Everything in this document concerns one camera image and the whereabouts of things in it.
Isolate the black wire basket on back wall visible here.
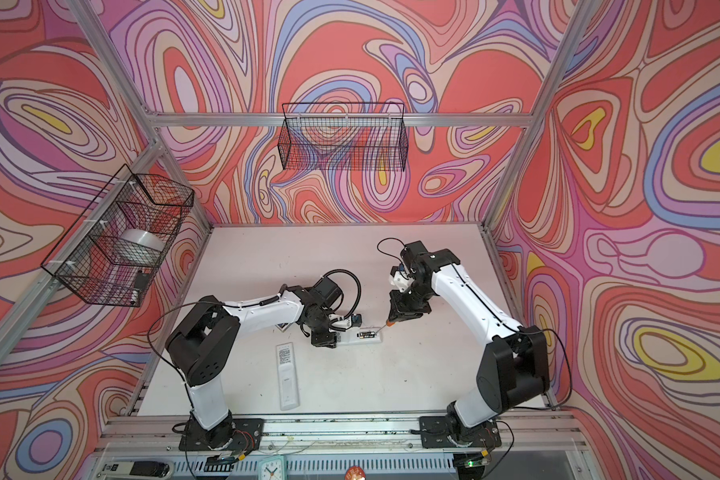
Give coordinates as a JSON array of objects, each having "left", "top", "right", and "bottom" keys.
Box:
[{"left": 277, "top": 101, "right": 409, "bottom": 172}]

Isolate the black wire basket on left wall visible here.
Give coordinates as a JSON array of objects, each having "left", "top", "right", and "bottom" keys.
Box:
[{"left": 41, "top": 166, "right": 195, "bottom": 308}]

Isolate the orange handled screwdriver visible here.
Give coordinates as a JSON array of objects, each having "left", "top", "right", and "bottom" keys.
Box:
[{"left": 375, "top": 321, "right": 397, "bottom": 334}]

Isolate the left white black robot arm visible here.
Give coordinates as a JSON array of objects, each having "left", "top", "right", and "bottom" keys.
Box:
[{"left": 166, "top": 279, "right": 362, "bottom": 451}]

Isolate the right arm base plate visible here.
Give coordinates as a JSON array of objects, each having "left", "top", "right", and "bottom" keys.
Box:
[{"left": 410, "top": 415, "right": 502, "bottom": 451}]

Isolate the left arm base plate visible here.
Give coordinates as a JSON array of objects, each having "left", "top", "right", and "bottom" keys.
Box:
[{"left": 179, "top": 416, "right": 265, "bottom": 453}]

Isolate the white remote near front edge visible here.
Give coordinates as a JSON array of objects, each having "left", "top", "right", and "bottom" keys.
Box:
[{"left": 276, "top": 343, "right": 300, "bottom": 411}]

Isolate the white tape roll in basket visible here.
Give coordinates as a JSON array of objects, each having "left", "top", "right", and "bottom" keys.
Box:
[{"left": 114, "top": 229, "right": 165, "bottom": 267}]

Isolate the black white device on rail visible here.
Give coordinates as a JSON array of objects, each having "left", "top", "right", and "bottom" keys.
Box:
[{"left": 95, "top": 460, "right": 174, "bottom": 480}]

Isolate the small white clock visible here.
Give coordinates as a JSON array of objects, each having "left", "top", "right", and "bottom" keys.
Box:
[{"left": 257, "top": 456, "right": 287, "bottom": 480}]

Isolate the red round button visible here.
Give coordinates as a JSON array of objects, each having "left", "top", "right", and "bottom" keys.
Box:
[{"left": 344, "top": 465, "right": 367, "bottom": 480}]

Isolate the black wire basket on wall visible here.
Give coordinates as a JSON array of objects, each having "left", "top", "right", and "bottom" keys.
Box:
[
  {"left": 277, "top": 101, "right": 409, "bottom": 172},
  {"left": 41, "top": 166, "right": 195, "bottom": 308}
]

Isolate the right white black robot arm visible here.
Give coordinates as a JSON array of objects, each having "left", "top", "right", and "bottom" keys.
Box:
[{"left": 386, "top": 241, "right": 550, "bottom": 448}]

